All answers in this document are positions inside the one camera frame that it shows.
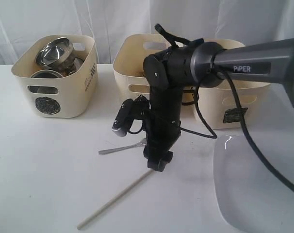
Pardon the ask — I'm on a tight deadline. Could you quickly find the stainless steel mug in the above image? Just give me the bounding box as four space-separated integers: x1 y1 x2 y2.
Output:
28 69 63 94

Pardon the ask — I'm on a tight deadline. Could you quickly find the white square plate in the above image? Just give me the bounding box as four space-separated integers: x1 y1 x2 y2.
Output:
213 135 294 233

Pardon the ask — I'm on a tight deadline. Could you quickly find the wooden chopstick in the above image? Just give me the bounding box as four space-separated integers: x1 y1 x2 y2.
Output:
77 169 154 231

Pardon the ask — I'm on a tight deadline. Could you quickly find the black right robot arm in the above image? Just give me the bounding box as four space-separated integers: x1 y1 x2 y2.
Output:
143 38 294 171

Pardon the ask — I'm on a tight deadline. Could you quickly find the cream bin with triangle mark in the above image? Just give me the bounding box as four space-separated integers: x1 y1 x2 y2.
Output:
113 34 170 103

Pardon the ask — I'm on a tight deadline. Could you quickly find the steel fork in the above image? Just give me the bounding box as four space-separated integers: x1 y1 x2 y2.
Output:
98 138 147 155

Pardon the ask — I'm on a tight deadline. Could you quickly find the white backdrop curtain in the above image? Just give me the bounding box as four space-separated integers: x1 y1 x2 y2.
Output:
0 0 294 65

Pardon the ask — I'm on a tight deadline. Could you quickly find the cream bin with square mark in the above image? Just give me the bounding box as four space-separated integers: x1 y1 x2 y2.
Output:
183 38 271 131

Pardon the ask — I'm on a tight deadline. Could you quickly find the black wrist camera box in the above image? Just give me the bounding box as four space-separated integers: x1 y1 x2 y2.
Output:
112 99 134 137

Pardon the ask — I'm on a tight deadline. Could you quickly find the cream bin with circle mark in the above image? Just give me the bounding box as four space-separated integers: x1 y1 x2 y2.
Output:
11 35 98 118

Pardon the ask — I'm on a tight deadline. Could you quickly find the stainless steel bowl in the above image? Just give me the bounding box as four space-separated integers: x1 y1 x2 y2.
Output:
35 37 75 72

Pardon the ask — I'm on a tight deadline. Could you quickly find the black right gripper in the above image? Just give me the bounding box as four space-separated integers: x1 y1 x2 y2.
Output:
143 86 183 172

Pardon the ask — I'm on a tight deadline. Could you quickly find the black cable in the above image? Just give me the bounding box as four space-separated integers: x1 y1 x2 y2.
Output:
127 23 294 195

